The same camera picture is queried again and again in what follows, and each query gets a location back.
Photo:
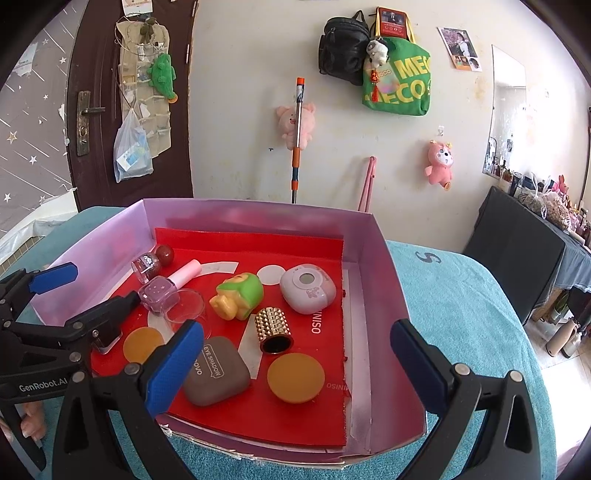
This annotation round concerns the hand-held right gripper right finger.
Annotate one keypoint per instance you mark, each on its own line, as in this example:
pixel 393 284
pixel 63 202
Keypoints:
pixel 418 369

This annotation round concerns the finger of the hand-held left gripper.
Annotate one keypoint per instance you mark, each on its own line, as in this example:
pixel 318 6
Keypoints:
pixel 53 277
pixel 111 309

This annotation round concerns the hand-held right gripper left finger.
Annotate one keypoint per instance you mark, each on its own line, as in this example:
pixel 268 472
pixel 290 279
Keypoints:
pixel 171 369

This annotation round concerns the amber round jar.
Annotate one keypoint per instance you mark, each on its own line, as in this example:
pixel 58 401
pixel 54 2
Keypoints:
pixel 141 346
pixel 295 376

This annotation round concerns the brown eye shadow case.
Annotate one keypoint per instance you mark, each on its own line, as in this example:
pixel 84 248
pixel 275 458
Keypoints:
pixel 217 374

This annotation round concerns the pink nail polish bottle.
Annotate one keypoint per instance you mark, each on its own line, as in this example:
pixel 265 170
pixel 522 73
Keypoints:
pixel 157 295

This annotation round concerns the glitter nail polish bottle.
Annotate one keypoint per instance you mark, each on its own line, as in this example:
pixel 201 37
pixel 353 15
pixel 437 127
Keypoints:
pixel 145 265

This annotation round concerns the clear plastic cup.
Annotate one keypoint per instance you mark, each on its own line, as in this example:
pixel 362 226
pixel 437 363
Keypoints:
pixel 184 307

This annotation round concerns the green yellow toy figure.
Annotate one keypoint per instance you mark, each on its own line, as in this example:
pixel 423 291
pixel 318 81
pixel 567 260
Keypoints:
pixel 240 293

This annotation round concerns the purple cardboard box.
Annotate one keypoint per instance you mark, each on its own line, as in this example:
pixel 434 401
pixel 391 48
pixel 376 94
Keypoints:
pixel 369 277

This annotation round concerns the gold studded tube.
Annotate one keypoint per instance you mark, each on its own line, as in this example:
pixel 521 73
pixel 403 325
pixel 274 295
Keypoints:
pixel 272 325

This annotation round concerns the pink round compact case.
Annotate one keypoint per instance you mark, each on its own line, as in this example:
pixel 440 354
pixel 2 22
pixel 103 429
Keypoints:
pixel 307 288

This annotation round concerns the person's left hand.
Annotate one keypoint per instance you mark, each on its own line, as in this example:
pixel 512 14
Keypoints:
pixel 32 420

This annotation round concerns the white plastic sheet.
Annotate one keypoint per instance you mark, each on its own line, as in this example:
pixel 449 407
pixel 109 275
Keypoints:
pixel 27 230

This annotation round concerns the teal printed blanket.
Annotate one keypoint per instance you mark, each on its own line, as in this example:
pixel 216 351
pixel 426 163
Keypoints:
pixel 461 323

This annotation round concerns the clear plastic bag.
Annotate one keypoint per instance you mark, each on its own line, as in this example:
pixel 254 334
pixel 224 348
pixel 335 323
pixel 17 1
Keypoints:
pixel 131 157

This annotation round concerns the black cloth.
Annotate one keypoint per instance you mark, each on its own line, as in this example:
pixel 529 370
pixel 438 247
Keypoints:
pixel 512 249

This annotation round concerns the blue grey tablecloth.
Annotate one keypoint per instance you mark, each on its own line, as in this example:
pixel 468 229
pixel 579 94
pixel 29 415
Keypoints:
pixel 577 263

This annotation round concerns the pink folding stick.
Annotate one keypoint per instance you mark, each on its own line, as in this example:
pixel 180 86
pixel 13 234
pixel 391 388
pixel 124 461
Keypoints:
pixel 367 184

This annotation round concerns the pink fox plush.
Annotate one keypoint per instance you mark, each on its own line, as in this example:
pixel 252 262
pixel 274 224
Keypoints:
pixel 439 164

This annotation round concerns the beige hanging organizer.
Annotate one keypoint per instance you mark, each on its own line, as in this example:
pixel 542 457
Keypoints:
pixel 134 69

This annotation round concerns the green dinosaur plush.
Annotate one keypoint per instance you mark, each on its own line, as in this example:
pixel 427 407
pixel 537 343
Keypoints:
pixel 164 74

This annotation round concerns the pink bunny figure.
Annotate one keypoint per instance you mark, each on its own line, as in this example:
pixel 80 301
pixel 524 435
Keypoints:
pixel 561 184

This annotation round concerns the dark brown door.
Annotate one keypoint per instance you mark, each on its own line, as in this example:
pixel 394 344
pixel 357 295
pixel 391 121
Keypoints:
pixel 97 46

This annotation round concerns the mop pole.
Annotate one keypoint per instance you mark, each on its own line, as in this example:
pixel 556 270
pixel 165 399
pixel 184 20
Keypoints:
pixel 296 161

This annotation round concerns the pink pig plush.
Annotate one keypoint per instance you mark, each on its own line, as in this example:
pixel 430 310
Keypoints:
pixel 286 122

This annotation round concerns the green tote bag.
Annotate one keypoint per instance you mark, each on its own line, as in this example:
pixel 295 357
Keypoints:
pixel 406 87

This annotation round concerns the door photo poster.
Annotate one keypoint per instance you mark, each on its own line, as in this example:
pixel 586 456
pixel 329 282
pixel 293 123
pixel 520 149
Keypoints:
pixel 137 5

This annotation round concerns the red tassel charm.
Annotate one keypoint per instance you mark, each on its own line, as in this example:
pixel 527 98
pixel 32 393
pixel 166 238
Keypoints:
pixel 374 85

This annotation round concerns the black backpack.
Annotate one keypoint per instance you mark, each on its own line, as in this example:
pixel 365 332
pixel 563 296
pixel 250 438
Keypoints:
pixel 341 50

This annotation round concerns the red yellow bag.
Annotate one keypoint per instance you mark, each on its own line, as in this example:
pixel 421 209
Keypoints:
pixel 393 23

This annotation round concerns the wall mirror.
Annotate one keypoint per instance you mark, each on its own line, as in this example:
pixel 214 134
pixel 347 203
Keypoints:
pixel 505 106

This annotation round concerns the photo wall poster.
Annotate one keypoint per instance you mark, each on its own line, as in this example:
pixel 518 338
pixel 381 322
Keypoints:
pixel 459 48

